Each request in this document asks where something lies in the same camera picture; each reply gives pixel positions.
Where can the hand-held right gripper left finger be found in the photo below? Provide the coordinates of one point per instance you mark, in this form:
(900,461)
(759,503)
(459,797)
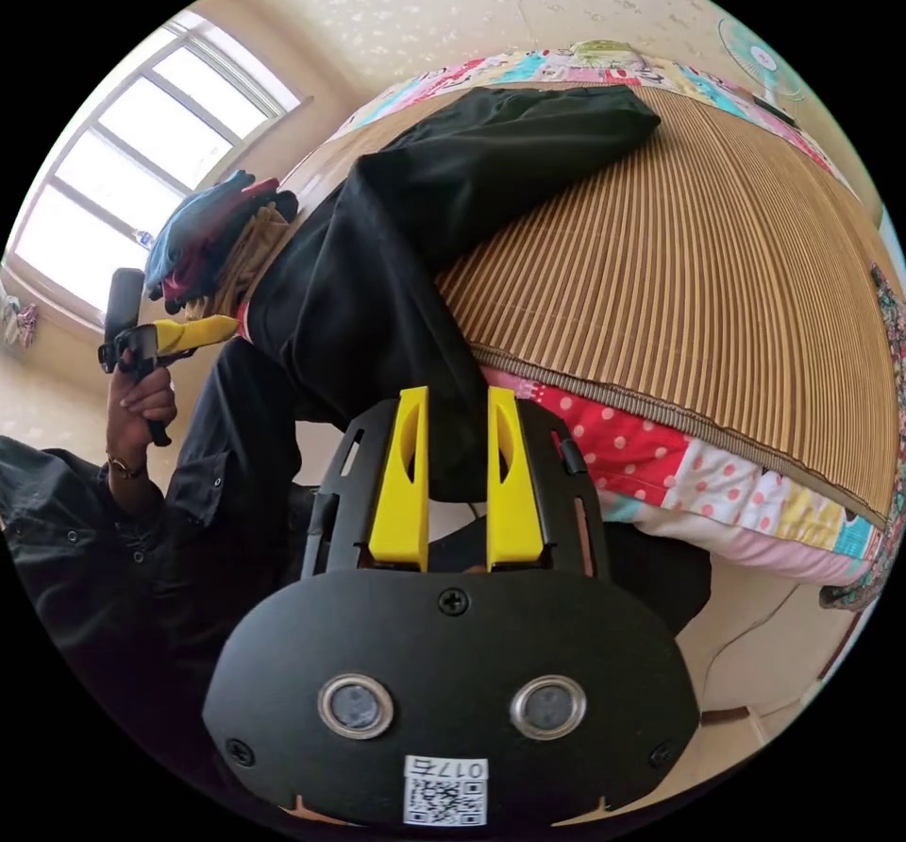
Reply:
(398,495)

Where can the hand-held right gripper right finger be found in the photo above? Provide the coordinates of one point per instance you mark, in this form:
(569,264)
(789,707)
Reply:
(514,495)

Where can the black jeans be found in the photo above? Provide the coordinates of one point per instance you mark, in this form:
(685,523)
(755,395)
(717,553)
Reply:
(439,219)

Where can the person's left forearm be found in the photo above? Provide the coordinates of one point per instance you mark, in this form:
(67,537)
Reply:
(134,484)

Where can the person's left hand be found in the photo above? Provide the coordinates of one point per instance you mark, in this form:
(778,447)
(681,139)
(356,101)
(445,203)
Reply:
(141,403)

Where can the pile of clothes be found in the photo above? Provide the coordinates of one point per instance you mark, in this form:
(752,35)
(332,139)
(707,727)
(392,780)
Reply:
(212,240)

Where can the window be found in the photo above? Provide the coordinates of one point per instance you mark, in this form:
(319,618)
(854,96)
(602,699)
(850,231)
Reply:
(141,148)

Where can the person's body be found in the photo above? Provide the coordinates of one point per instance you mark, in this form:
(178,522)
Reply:
(106,573)

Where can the bed with woven mat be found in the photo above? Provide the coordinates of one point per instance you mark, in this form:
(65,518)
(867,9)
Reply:
(672,276)

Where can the standing fan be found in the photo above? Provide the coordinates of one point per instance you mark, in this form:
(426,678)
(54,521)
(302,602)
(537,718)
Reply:
(761,67)

